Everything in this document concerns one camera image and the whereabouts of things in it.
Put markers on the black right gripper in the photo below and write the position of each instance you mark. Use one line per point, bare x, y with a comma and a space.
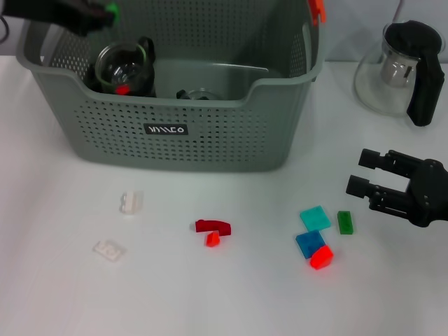
432, 194

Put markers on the white thick toy brick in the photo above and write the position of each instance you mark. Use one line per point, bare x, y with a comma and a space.
131, 203

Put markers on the green sloped toy brick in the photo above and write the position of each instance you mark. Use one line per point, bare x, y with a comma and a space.
112, 10

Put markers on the green flat toy brick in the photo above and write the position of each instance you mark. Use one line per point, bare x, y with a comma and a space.
346, 222

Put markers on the black clay teapot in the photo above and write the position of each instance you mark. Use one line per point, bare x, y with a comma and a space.
91, 82

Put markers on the teal square plate brick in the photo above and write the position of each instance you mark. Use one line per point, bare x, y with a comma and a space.
315, 217

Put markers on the large orange-red sloped brick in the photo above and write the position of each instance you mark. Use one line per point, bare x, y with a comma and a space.
322, 258

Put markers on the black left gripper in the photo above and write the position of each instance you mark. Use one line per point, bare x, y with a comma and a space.
42, 10

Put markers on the glass teacup with black sleeve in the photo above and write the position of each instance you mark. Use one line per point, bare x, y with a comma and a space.
122, 66
199, 94

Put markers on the grey perforated storage basket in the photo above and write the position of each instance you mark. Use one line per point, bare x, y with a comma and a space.
105, 133

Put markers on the small red wedge brick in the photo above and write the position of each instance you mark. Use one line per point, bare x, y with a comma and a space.
212, 240

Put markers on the blue square plate brick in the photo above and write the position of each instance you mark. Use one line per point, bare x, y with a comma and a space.
308, 243

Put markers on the dark red curved brick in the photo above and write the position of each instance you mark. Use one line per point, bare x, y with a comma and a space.
210, 225

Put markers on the small red toy brick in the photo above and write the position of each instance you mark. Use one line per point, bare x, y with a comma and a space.
123, 90

